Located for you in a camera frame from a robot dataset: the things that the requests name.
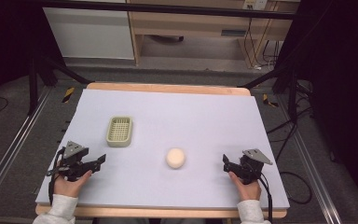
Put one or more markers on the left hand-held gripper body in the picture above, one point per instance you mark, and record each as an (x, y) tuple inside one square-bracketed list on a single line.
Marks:
[(73, 161)]

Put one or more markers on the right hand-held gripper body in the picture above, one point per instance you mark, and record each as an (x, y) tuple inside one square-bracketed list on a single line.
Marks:
[(249, 167)]

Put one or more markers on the round cream soap bar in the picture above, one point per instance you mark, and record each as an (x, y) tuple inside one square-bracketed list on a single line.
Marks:
[(175, 158)]

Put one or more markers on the person's right hand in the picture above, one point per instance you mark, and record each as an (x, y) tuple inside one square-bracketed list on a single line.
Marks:
[(246, 187)]

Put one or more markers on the person's left hand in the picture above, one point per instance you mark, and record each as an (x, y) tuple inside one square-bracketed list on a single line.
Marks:
[(72, 185)]

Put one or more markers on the light grey table mat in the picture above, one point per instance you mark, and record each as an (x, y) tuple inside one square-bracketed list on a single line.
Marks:
[(174, 124)]

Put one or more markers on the yellow black floor marker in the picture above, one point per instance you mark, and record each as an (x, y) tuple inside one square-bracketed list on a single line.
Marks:
[(68, 94), (269, 100)]

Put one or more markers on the wooden table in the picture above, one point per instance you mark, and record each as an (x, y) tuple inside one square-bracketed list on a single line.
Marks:
[(167, 88)]

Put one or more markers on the white cabinet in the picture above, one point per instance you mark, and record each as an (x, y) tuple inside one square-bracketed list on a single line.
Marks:
[(90, 34)]

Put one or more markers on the wooden desk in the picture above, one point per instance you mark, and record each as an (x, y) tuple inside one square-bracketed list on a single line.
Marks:
[(199, 28)]

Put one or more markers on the white power strip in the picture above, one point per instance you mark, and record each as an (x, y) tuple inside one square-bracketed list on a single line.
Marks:
[(254, 4)]

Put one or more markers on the metal floor rail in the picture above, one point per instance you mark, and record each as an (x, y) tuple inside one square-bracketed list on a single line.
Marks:
[(313, 161), (15, 143)]

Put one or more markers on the black metal frame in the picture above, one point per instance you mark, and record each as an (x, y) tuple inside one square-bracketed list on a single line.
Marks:
[(167, 7)]

